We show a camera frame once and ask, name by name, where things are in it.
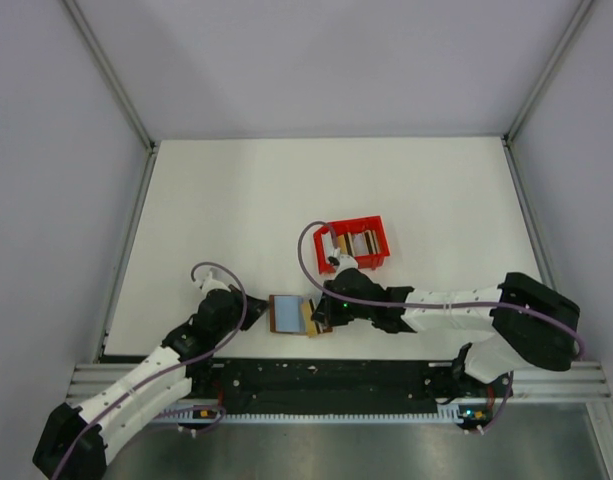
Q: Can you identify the gold card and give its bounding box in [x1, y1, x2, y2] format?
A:
[301, 299, 320, 338]

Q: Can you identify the brown leather card holder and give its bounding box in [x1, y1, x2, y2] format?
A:
[269, 295, 333, 338]

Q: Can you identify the red plastic card bin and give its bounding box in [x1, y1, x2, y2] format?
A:
[312, 216, 390, 274]

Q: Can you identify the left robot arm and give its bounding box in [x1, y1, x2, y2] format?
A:
[32, 282, 269, 479]

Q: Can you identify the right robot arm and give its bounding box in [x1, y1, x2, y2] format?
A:
[312, 268, 582, 396]

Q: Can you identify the stack of cards in bin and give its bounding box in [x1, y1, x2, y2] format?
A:
[337, 230, 380, 257]

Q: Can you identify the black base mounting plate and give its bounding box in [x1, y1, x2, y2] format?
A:
[189, 358, 506, 414]

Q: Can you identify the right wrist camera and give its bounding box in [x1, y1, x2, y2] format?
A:
[328, 253, 358, 273]

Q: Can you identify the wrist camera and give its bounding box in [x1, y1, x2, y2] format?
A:
[328, 253, 358, 273]
[193, 270, 229, 295]

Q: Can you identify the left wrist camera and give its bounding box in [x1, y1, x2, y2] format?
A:
[193, 270, 229, 295]

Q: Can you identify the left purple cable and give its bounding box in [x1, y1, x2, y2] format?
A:
[48, 261, 248, 480]

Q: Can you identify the white slotted cable duct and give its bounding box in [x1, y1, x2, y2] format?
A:
[152, 404, 487, 425]

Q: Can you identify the aluminium frame right post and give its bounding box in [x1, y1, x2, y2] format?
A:
[503, 0, 597, 144]

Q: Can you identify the aluminium frame post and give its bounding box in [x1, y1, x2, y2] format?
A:
[59, 0, 156, 153]
[503, 0, 597, 144]

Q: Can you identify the aluminium frame front rail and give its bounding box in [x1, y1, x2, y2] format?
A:
[66, 362, 612, 404]

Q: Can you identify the aluminium frame left post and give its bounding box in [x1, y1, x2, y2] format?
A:
[59, 0, 156, 153]

